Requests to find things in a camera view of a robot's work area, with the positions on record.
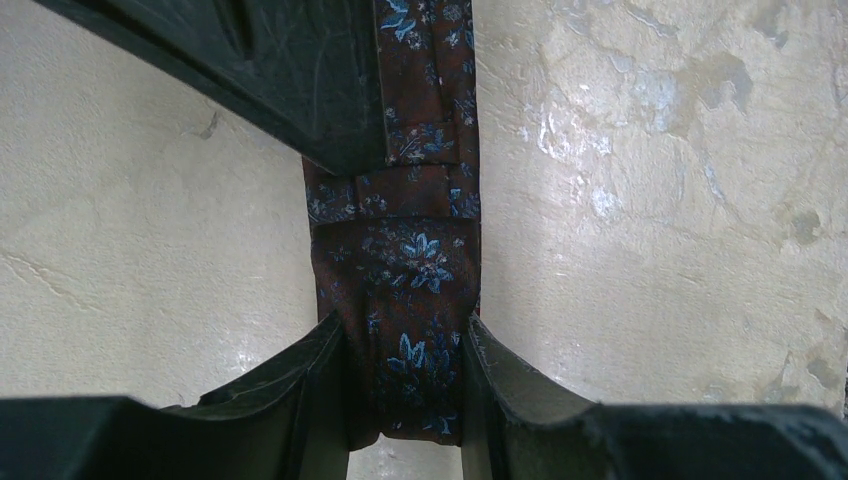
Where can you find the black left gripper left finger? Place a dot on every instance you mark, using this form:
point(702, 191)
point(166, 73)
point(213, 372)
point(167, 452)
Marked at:
point(254, 427)

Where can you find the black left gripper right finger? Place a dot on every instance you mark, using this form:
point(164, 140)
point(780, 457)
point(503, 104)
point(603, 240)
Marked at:
point(520, 424)

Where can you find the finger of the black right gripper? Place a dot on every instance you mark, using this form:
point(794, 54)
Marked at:
point(304, 72)

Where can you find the maroon blue floral tie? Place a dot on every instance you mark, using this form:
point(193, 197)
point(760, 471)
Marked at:
point(396, 251)

